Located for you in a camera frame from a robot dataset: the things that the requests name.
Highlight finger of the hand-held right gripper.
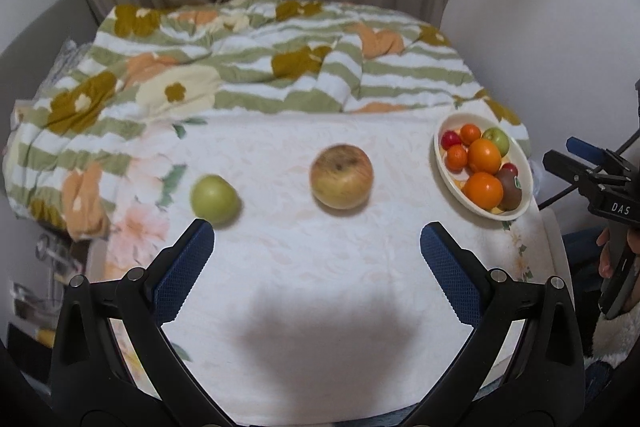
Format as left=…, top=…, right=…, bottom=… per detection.
left=566, top=136, right=610, bottom=164
left=542, top=150, right=632, bottom=196

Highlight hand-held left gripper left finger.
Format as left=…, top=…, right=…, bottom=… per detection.
left=50, top=217, right=236, bottom=427

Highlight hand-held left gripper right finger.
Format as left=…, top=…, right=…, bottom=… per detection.
left=400, top=222, right=588, bottom=427

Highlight brown kiwi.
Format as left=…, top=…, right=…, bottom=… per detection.
left=495, top=169, right=523, bottom=212

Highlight large green apple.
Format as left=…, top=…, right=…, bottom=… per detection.
left=190, top=174, right=241, bottom=226

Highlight orange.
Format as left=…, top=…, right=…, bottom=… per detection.
left=467, top=138, right=502, bottom=174
left=464, top=172, right=504, bottom=211

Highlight cream oval plate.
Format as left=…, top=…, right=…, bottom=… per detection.
left=433, top=112, right=533, bottom=221

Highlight mandarin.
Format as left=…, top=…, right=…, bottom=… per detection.
left=445, top=145, right=469, bottom=172

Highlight yellow red apple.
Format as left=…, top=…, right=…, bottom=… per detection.
left=309, top=144, right=375, bottom=210

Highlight person's right forearm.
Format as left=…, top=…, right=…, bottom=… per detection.
left=592, top=279, right=640, bottom=360

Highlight person's right hand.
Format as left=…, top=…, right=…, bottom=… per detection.
left=596, top=228, right=640, bottom=280

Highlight small green fruit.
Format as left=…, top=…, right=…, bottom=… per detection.
left=482, top=127, right=511, bottom=156

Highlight glass jars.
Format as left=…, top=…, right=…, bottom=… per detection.
left=10, top=231, right=88, bottom=328

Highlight white floral tablecloth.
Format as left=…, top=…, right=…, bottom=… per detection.
left=102, top=109, right=559, bottom=424

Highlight green striped floral blanket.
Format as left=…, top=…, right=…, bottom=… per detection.
left=2, top=0, right=532, bottom=242

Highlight grey patterned cloth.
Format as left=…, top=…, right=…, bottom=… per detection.
left=49, top=38, right=94, bottom=80

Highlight grey headboard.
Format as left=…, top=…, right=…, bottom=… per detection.
left=0, top=0, right=99, bottom=75

